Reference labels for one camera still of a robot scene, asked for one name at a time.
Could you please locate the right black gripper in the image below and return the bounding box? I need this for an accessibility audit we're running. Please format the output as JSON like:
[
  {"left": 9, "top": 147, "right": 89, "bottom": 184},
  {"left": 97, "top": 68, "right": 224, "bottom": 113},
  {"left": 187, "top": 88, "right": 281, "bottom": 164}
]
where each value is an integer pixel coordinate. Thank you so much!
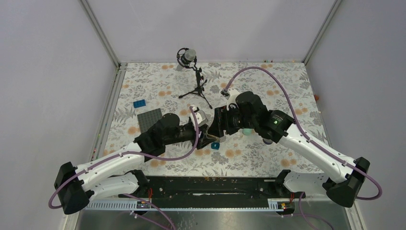
[{"left": 207, "top": 103, "right": 257, "bottom": 138}]

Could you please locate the teal pill organizer box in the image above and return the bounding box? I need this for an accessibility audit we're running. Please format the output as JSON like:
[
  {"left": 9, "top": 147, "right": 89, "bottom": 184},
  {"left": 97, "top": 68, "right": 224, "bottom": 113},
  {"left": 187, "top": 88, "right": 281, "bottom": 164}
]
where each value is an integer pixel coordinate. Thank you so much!
[{"left": 211, "top": 136, "right": 226, "bottom": 150}]

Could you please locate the white pill bottle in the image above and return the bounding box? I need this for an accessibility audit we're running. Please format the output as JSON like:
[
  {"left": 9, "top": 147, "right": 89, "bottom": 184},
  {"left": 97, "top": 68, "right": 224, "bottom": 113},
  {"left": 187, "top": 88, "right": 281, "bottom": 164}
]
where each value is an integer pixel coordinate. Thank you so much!
[{"left": 262, "top": 138, "right": 273, "bottom": 145}]

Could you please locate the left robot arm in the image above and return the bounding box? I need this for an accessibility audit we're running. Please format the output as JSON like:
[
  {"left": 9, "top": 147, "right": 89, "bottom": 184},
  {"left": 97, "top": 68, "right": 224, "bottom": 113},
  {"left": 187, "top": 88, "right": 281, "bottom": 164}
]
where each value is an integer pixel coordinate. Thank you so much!
[{"left": 48, "top": 111, "right": 224, "bottom": 215}]

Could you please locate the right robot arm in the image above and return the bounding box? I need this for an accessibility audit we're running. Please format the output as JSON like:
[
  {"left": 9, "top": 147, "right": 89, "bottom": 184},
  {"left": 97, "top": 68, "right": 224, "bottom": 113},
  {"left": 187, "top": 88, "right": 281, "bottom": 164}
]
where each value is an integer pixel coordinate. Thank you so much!
[{"left": 207, "top": 92, "right": 370, "bottom": 207}]

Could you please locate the mint green tube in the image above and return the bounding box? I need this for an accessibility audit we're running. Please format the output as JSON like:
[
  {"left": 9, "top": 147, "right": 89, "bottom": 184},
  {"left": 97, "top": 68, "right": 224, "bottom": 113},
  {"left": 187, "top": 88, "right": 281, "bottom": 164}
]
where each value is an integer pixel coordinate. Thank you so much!
[{"left": 242, "top": 128, "right": 255, "bottom": 136}]

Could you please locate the grey lego baseplate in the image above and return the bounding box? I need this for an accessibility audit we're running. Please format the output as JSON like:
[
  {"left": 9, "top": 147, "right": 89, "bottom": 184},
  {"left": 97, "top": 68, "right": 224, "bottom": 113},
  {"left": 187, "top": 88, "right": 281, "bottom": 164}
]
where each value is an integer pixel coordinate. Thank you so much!
[{"left": 137, "top": 108, "right": 162, "bottom": 133}]

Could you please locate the floral table mat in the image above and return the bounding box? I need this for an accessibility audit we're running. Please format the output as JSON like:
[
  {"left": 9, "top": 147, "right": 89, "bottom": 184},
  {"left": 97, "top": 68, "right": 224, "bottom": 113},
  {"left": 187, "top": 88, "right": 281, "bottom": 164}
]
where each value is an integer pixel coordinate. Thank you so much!
[{"left": 98, "top": 62, "right": 327, "bottom": 177}]

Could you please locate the blue lego brick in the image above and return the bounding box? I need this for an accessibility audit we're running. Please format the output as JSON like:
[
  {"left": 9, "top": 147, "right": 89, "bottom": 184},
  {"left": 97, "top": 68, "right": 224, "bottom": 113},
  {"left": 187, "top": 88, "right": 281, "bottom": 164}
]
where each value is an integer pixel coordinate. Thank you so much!
[{"left": 133, "top": 99, "right": 146, "bottom": 109}]

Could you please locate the microphone on tripod stand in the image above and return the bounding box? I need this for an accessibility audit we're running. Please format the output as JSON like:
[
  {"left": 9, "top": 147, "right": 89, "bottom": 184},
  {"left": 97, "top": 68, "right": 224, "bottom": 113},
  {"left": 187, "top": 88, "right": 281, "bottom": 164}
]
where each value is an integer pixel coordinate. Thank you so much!
[{"left": 176, "top": 47, "right": 214, "bottom": 110}]

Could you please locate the black base frame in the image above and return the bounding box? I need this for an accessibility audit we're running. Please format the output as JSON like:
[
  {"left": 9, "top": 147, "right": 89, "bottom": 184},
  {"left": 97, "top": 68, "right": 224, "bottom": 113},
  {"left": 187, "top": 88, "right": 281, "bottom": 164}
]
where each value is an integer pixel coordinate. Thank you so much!
[{"left": 130, "top": 170, "right": 301, "bottom": 209}]

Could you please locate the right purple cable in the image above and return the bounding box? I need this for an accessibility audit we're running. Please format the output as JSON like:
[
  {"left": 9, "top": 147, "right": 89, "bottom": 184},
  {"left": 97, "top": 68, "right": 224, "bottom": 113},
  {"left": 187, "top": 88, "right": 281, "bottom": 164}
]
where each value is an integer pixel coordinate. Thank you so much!
[{"left": 220, "top": 66, "right": 383, "bottom": 201}]

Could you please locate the purple cable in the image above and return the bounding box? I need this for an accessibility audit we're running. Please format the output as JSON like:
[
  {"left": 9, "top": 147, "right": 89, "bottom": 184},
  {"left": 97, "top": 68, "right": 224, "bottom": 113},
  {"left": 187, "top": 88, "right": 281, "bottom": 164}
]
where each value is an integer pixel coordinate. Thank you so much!
[
  {"left": 48, "top": 105, "right": 201, "bottom": 210},
  {"left": 220, "top": 66, "right": 383, "bottom": 201}
]

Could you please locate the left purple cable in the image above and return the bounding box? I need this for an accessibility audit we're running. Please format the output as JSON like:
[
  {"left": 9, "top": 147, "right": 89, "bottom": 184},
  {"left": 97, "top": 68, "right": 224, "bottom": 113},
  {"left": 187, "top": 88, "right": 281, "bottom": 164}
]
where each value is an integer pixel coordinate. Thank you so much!
[{"left": 48, "top": 105, "right": 201, "bottom": 210}]

